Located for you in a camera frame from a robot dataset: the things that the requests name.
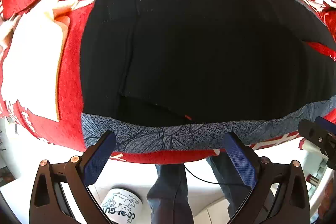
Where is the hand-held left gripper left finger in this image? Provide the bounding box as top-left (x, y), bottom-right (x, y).
top-left (29, 131), bottom-right (117, 224)

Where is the thin black cable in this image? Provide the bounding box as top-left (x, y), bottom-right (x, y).
top-left (184, 163), bottom-right (248, 186)

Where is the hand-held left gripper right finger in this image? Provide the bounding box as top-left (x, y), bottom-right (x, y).
top-left (223, 132), bottom-right (311, 224)

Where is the black pants blue patterned trim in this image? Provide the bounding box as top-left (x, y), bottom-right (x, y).
top-left (80, 0), bottom-right (336, 154)

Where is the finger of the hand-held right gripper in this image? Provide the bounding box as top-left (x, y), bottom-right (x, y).
top-left (298, 116), bottom-right (336, 170)

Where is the person's left leg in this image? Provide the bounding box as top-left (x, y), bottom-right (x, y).
top-left (146, 163), bottom-right (195, 224)

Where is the white cartoon printed cup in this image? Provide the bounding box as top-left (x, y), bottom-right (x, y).
top-left (101, 186), bottom-right (143, 223)

